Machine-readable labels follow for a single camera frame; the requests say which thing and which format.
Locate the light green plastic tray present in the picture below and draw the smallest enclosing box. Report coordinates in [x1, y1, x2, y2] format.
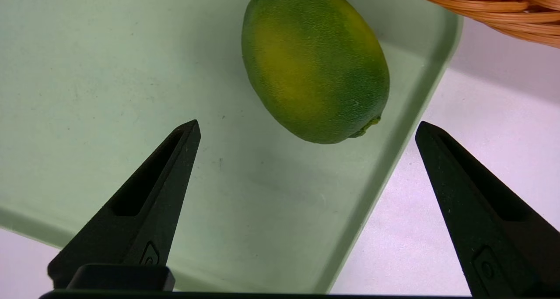
[0, 0, 464, 295]

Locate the green lime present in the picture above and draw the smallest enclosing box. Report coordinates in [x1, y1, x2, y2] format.
[241, 0, 391, 145]

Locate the orange wicker basket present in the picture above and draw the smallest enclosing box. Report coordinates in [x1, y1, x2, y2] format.
[393, 0, 560, 49]

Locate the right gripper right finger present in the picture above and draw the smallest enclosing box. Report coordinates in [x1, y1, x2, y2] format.
[415, 121, 560, 298]

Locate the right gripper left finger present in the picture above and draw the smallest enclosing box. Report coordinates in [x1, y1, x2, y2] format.
[47, 119, 202, 291]

